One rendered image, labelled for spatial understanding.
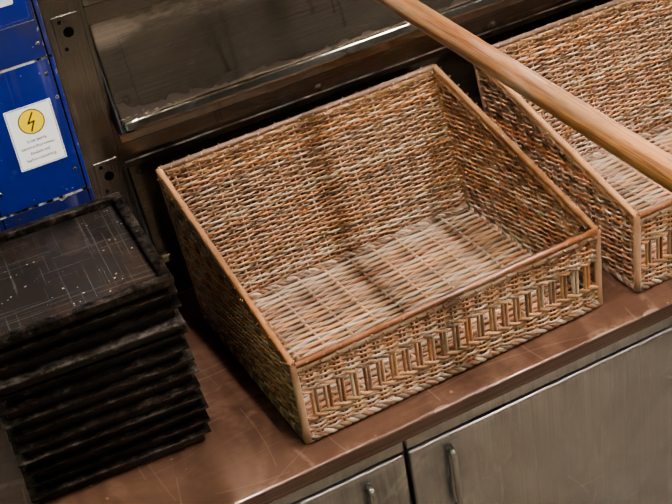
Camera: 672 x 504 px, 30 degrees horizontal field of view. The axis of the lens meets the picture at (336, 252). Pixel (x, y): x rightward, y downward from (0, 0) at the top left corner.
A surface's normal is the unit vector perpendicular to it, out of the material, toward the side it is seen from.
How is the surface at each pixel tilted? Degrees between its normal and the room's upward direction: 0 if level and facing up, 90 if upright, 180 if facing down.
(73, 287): 0
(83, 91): 90
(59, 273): 0
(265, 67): 70
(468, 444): 90
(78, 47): 90
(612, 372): 91
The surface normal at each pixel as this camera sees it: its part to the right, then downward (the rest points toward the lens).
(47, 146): 0.45, 0.44
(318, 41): 0.37, 0.14
